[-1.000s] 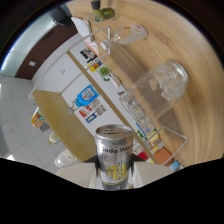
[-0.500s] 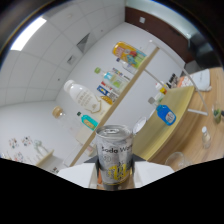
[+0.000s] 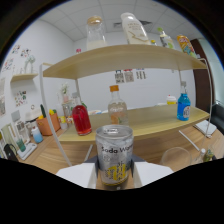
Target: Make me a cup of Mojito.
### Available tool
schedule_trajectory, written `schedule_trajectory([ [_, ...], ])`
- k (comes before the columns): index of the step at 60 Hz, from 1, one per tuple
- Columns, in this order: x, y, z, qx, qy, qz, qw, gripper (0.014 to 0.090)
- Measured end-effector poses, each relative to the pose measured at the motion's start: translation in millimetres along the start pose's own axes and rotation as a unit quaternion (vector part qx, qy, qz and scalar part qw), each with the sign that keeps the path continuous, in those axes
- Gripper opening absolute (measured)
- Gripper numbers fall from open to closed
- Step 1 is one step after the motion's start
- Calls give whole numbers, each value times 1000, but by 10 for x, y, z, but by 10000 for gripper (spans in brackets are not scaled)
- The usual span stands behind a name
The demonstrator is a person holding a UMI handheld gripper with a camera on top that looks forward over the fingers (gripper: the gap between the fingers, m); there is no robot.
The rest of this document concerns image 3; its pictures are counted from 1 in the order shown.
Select silver soda water can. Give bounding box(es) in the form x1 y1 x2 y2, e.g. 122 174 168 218
95 124 135 187

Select white and blue cup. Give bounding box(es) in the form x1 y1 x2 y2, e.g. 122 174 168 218
31 126 44 145

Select clear glass with ice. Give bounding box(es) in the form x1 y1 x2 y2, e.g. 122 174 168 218
159 146 193 167

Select red liquid bottle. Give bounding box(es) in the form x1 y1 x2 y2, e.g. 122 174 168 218
71 92 93 137

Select white tray with items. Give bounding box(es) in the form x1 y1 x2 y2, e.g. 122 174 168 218
13 120 39 161

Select black handbag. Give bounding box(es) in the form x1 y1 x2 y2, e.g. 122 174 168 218
3 143 20 163

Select clear bottle with orange cap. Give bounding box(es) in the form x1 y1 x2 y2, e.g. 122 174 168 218
107 84 130 127

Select blue liquid bottle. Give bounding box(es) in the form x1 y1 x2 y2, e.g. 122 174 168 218
176 80 192 122

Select yellow jar with white lid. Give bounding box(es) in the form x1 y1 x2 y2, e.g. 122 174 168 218
166 94 178 106

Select black chair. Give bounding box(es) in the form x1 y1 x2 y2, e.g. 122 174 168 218
210 101 224 136

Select multicolour poster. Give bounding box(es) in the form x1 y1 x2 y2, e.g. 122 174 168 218
135 68 147 81

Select red and white poster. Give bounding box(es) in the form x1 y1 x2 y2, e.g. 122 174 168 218
123 69 135 83

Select brown door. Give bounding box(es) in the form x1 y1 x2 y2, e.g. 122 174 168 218
190 38 215 109

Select two-tier wooden shelf rack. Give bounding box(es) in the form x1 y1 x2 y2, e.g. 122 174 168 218
38 43 215 168

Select yellow colourful snack bag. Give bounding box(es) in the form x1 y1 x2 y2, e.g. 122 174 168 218
176 34 198 58

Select clear bottle with green cap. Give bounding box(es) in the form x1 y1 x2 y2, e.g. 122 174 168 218
157 27 176 50

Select glass jar with cork lid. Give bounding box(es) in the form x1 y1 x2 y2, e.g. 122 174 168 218
86 15 108 51

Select large white bottle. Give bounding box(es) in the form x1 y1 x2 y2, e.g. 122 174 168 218
120 12 151 46

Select wooden wall shelf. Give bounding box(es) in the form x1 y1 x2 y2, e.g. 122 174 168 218
10 72 39 84

